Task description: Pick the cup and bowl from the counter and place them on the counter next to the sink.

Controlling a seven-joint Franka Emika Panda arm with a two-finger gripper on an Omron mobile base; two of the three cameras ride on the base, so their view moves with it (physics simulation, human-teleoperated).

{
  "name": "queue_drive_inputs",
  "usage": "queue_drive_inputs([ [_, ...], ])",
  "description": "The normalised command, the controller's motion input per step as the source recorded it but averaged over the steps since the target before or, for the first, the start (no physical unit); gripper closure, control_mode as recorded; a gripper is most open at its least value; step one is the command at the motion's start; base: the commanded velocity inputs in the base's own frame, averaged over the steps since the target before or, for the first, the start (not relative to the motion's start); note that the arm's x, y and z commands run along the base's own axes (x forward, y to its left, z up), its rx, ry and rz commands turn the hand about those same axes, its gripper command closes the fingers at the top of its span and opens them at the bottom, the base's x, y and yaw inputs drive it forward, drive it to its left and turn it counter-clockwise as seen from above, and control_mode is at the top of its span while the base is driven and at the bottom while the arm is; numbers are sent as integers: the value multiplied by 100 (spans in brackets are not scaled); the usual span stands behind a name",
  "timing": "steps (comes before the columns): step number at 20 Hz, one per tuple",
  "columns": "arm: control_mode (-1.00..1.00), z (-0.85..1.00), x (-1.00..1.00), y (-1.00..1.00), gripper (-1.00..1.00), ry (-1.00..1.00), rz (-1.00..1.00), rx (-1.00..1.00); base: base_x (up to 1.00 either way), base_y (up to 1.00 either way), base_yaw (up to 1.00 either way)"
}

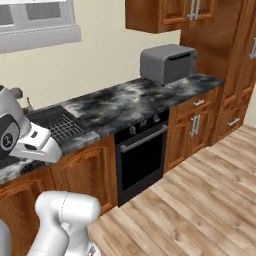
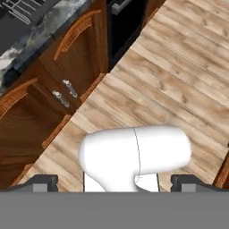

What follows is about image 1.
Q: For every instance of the wooden wall cupboard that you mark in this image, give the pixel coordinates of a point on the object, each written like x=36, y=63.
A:
x=163, y=13

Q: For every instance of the grey toaster oven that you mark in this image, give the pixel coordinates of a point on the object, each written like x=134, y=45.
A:
x=160, y=63

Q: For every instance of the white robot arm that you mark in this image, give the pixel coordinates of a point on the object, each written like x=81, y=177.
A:
x=63, y=213

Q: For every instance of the wooden base cupboard with drawer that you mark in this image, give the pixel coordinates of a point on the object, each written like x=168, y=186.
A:
x=190, y=133

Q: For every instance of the wooden base cupboard door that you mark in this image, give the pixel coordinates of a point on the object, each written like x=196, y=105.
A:
x=16, y=213
x=86, y=176

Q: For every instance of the black oven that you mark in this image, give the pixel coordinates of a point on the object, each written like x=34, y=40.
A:
x=141, y=166

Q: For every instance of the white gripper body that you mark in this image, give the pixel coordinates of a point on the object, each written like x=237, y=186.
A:
x=50, y=151

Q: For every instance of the tall wooden cupboard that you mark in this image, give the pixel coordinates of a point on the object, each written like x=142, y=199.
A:
x=236, y=73

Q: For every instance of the grey sink tap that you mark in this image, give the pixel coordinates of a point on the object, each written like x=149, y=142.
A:
x=16, y=92

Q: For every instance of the white framed window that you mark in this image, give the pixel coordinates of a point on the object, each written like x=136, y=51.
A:
x=36, y=23

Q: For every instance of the black oven knob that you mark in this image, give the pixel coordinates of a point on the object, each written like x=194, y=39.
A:
x=156, y=118
x=132, y=130

